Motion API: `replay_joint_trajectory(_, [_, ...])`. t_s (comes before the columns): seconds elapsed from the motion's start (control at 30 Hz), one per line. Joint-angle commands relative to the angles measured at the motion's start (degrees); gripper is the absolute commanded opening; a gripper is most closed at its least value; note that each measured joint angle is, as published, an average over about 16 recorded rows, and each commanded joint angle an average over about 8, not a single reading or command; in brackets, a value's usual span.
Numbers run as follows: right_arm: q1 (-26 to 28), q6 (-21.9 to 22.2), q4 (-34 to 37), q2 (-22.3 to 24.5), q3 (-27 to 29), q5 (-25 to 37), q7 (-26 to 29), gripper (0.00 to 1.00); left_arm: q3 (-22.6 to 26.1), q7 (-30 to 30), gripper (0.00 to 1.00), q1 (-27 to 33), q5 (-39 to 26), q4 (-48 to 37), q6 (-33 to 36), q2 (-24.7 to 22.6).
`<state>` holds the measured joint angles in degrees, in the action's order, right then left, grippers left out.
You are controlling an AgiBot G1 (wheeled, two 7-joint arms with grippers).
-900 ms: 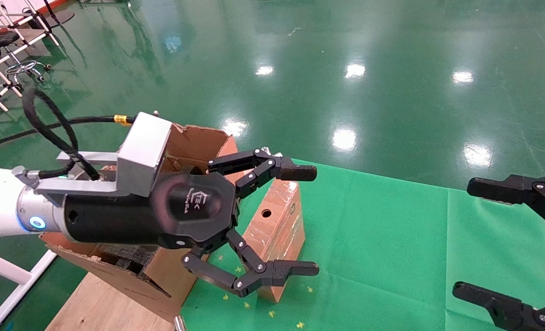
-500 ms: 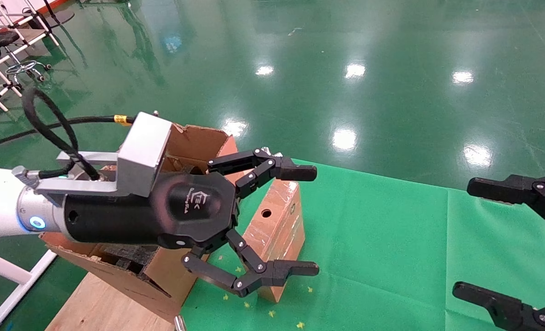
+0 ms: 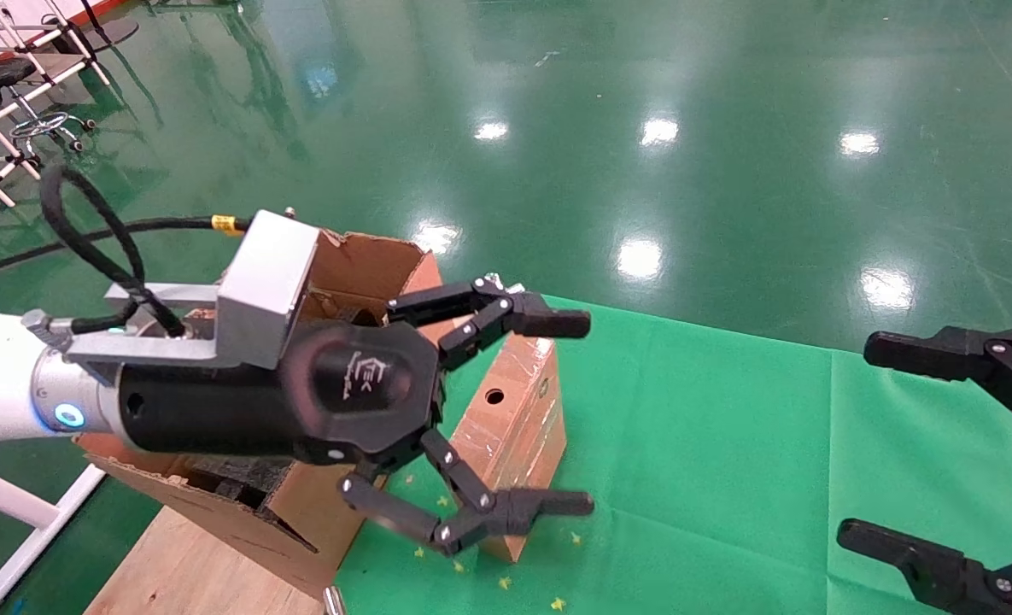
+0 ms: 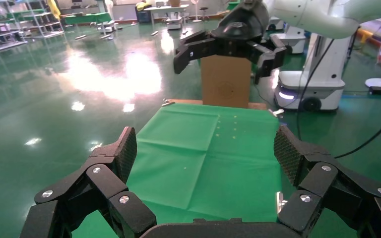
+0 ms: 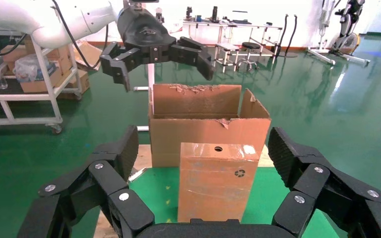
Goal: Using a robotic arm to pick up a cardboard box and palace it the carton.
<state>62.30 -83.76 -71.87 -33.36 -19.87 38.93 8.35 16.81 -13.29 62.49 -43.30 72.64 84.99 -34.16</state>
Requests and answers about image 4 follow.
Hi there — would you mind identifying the small white mobile robot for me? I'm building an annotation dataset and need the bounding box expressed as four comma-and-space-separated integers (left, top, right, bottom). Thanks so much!
97, 20, 119, 34
165, 13, 184, 31

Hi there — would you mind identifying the green covered table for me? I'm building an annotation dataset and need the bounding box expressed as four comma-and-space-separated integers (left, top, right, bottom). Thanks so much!
61, 12, 113, 27

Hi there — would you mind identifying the white work table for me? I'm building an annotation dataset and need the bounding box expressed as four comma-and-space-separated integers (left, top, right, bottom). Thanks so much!
143, 3, 190, 24

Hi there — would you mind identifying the metal storage shelf rack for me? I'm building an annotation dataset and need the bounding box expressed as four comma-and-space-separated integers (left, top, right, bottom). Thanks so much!
19, 0, 65, 39
0, 0, 27, 53

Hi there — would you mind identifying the green table cloth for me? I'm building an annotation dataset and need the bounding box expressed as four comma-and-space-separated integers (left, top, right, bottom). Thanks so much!
72, 103, 283, 238

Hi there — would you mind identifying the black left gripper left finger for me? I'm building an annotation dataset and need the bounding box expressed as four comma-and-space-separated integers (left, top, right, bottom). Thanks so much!
19, 126, 157, 238

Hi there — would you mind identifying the plain brown cardboard box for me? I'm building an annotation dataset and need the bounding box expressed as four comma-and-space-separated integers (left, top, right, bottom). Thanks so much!
201, 54, 253, 109

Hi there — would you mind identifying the thin black hanging cable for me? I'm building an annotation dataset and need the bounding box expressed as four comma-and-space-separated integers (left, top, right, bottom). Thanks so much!
334, 108, 381, 160
295, 39, 336, 141

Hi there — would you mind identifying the white wheeled robot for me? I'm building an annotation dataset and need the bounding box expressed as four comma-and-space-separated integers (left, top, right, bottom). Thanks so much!
273, 31, 354, 112

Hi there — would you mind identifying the small dark stool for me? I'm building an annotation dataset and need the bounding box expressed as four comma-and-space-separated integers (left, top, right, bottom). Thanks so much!
198, 6, 210, 22

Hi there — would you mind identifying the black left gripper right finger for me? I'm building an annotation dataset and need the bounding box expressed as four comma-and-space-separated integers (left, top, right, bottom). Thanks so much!
273, 124, 381, 238

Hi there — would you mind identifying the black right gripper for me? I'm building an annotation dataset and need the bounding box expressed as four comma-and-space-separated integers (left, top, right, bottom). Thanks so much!
173, 0, 293, 85

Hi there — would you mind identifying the yellow and red barrier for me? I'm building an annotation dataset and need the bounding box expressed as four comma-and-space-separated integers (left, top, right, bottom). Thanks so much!
356, 28, 381, 48

